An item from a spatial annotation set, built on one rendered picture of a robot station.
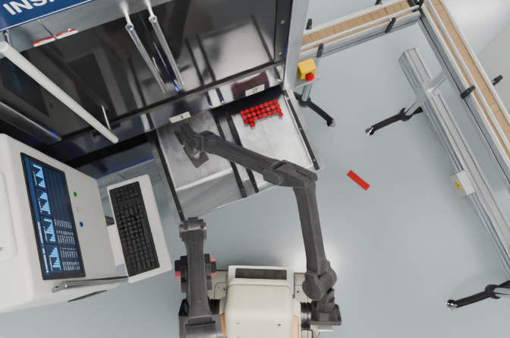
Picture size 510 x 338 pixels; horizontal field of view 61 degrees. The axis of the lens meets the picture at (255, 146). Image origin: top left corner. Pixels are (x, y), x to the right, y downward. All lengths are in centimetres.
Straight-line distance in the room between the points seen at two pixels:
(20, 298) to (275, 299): 71
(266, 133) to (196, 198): 43
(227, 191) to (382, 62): 168
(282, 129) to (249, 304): 87
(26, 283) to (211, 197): 85
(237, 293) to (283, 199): 145
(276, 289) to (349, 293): 142
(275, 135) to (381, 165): 113
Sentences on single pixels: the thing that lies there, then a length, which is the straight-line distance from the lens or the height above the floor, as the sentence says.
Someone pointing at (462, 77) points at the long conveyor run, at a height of 93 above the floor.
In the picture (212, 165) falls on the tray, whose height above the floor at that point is 88.
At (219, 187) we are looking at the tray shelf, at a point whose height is 88.
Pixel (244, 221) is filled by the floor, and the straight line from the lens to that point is 279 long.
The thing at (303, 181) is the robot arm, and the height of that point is 145.
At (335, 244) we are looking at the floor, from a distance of 281.
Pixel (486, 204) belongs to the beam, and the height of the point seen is 55.
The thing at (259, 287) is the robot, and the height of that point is 133.
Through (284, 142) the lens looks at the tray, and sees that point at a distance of 197.
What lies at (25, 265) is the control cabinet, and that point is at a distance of 139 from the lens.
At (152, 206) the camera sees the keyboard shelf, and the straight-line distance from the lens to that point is 205.
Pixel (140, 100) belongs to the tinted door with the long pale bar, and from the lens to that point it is 165.
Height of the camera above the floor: 277
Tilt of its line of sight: 75 degrees down
